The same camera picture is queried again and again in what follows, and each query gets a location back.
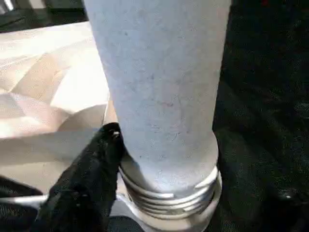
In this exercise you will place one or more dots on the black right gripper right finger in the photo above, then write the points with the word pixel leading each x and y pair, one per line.
pixel 260 212

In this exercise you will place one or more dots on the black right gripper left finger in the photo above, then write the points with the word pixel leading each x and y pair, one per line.
pixel 84 188

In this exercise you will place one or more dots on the white plastic table top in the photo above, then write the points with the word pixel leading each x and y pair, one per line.
pixel 36 72

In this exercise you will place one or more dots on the white plastic table leg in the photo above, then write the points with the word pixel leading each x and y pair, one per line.
pixel 157 72

